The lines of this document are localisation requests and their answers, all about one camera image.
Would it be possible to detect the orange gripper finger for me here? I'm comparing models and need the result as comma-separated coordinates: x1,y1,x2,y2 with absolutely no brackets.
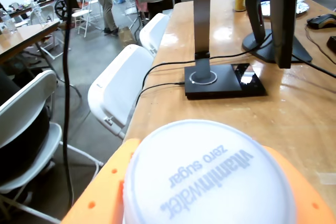
262,145,336,224
60,138,141,224

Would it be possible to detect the vitaminwater bottle with dark label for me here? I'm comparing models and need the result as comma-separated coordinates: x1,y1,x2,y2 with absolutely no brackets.
122,119,297,224

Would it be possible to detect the clear tape piece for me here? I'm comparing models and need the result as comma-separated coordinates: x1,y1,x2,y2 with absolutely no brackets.
316,172,336,186

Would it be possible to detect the white folding chair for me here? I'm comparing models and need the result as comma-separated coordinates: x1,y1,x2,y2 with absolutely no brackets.
87,44,155,141
71,0,103,38
0,69,105,224
138,13,171,57

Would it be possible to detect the black device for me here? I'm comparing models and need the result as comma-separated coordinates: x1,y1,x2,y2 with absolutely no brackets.
326,35,336,55

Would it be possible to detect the brown cardboard box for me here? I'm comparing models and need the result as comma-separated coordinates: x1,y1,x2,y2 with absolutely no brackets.
117,26,137,47

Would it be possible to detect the wooden folding table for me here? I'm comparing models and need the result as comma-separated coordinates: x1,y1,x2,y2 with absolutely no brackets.
0,18,82,99

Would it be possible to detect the black monitor with round stand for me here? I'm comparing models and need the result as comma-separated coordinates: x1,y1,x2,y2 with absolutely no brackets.
241,0,313,69

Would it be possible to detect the black yellow computer mouse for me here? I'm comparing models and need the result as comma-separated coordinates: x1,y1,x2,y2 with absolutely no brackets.
306,13,336,30

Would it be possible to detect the black wheelchair wheel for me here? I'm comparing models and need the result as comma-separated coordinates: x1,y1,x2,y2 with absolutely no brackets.
54,0,71,22

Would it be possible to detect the clear plastic water bottle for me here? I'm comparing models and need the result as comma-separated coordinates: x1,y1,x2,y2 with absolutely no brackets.
30,0,47,27
0,8,18,35

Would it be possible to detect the grey monitor stand black base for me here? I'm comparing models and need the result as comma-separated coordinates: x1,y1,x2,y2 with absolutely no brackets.
183,0,268,101

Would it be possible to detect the thin black desk cable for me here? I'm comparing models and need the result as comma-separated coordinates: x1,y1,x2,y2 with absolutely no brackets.
291,53,336,79
141,34,272,90
130,81,186,120

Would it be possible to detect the hanging black cable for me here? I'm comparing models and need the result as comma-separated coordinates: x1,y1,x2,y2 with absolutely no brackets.
62,0,75,209

